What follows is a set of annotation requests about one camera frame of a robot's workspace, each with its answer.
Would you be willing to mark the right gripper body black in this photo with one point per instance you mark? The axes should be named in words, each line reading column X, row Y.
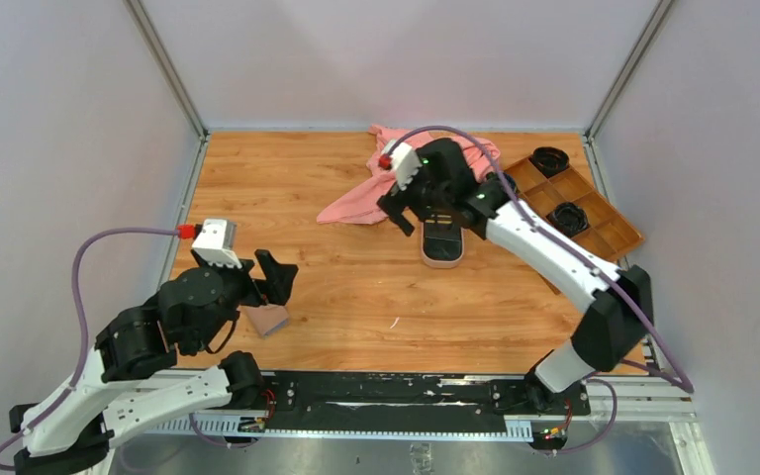
column 432, row 199

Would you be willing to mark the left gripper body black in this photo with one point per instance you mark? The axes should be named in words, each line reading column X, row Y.
column 241, row 289

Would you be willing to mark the pink card holder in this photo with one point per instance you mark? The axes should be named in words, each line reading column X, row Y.
column 267, row 319

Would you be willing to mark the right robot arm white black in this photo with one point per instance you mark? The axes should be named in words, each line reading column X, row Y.
column 600, row 290

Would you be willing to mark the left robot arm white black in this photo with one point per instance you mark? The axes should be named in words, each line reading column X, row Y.
column 75, row 430

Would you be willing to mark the pink oval card tray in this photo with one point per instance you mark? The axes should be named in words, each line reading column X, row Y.
column 442, row 244

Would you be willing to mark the pink cloth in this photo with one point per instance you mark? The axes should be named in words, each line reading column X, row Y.
column 358, row 205

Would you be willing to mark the black coiled item near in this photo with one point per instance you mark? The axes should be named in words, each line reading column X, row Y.
column 569, row 219

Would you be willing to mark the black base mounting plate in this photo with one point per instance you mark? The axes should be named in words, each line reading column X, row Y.
column 411, row 402

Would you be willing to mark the brown divided wooden tray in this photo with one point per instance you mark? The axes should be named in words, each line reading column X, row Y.
column 611, row 236

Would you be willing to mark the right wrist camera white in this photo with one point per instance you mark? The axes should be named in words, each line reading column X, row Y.
column 405, row 164

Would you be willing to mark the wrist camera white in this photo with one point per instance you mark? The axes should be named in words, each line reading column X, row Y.
column 405, row 164
column 214, row 244

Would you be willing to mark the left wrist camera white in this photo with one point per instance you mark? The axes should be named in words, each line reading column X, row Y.
column 214, row 244

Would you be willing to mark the aluminium rail frame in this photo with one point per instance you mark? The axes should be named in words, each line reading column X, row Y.
column 637, row 425

